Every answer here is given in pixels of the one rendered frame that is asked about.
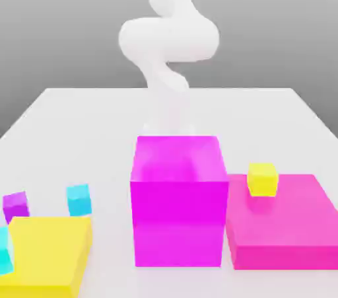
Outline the large pink box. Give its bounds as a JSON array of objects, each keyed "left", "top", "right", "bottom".
[{"left": 224, "top": 173, "right": 338, "bottom": 270}]

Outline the small cyan cube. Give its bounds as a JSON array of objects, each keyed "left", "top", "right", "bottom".
[{"left": 0, "top": 225, "right": 15, "bottom": 276}]

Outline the large magenta box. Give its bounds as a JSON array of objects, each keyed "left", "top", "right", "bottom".
[{"left": 129, "top": 135, "right": 230, "bottom": 268}]

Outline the small yellow cube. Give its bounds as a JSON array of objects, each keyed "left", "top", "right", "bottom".
[{"left": 247, "top": 162, "right": 279, "bottom": 198}]

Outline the small blue cube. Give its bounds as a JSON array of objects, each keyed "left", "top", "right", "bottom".
[{"left": 66, "top": 184, "right": 92, "bottom": 217}]

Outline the small purple cube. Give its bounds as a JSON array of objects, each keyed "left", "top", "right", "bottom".
[{"left": 2, "top": 191, "right": 30, "bottom": 225}]

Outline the large yellow box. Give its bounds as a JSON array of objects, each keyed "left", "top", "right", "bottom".
[{"left": 0, "top": 215, "right": 93, "bottom": 298}]

